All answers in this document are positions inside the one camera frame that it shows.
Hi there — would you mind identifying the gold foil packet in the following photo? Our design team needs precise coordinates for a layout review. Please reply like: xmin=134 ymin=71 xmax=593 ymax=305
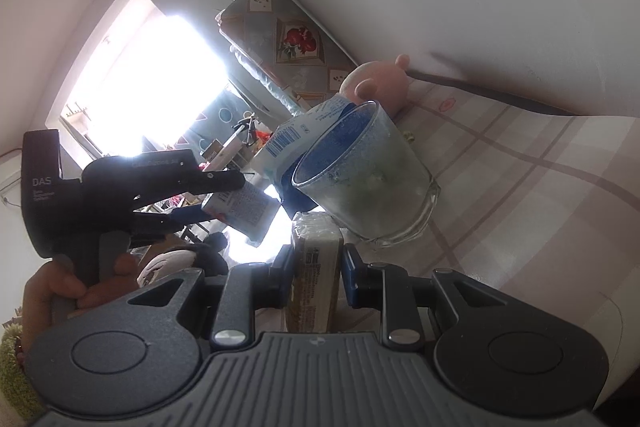
xmin=285 ymin=211 xmax=344 ymax=334

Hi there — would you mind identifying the white tissue roll pack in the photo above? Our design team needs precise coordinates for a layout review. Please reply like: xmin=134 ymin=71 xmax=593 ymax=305
xmin=202 ymin=182 xmax=280 ymax=245

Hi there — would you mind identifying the left hand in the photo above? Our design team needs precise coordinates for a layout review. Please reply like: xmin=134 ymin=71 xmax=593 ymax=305
xmin=22 ymin=254 xmax=138 ymax=353

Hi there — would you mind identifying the black-haired plush doll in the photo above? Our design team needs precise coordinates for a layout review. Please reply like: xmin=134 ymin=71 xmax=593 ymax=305
xmin=137 ymin=232 xmax=229 ymax=287

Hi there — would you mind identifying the clear glass jar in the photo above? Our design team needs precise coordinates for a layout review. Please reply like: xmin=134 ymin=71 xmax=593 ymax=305
xmin=292 ymin=101 xmax=439 ymax=246

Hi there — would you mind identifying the blue white wipes pack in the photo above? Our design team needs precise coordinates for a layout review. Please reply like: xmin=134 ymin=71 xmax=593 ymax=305
xmin=248 ymin=94 xmax=370 ymax=217

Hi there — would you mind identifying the folding table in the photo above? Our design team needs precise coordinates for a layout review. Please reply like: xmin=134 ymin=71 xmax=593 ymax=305
xmin=200 ymin=113 xmax=258 ymax=171

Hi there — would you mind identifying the green sleeve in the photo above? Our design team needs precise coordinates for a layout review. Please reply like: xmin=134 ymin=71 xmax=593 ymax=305
xmin=1 ymin=320 xmax=43 ymax=426

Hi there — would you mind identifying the pink pig plush toy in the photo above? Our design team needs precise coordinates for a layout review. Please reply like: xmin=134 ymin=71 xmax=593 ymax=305
xmin=340 ymin=54 xmax=410 ymax=118

